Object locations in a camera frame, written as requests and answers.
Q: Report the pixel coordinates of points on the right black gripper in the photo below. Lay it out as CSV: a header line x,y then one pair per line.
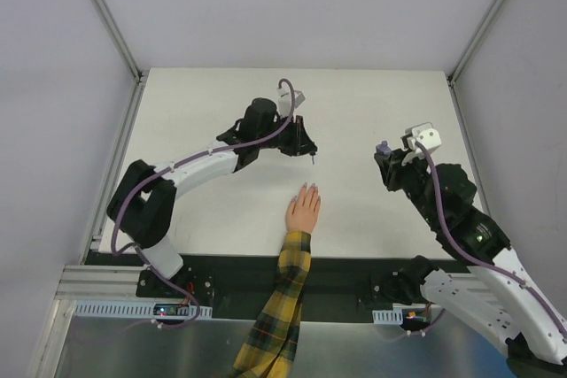
x,y
389,167

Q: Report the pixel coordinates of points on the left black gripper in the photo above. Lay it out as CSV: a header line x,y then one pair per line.
x,y
297,136

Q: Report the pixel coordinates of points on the purple nail polish bottle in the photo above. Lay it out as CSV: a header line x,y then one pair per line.
x,y
383,149

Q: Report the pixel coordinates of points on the yellow plaid sleeve forearm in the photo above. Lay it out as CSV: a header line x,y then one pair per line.
x,y
270,347

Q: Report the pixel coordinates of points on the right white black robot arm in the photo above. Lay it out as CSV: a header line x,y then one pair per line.
x,y
524,327

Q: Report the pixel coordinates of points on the mannequin hand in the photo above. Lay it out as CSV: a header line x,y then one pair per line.
x,y
303,211

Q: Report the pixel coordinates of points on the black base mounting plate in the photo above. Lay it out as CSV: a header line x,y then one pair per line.
x,y
340,290

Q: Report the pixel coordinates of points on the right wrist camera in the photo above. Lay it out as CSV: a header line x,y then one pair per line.
x,y
424,134

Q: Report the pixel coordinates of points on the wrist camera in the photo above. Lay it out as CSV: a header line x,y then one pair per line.
x,y
424,134
284,101

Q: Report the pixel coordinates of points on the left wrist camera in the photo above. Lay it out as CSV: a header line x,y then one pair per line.
x,y
284,101

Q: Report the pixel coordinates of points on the right white cable duct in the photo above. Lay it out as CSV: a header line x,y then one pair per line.
x,y
394,317

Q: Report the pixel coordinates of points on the white cable duct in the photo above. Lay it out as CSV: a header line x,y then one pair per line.
x,y
394,317
140,310

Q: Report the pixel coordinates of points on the left aluminium frame post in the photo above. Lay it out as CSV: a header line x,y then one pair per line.
x,y
116,36

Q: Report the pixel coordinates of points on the aluminium frame post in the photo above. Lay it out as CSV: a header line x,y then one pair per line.
x,y
116,36
481,31

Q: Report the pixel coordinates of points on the right aluminium frame post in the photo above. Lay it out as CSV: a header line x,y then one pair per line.
x,y
481,31

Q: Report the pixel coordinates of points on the left white cable duct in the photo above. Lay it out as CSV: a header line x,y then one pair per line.
x,y
140,310

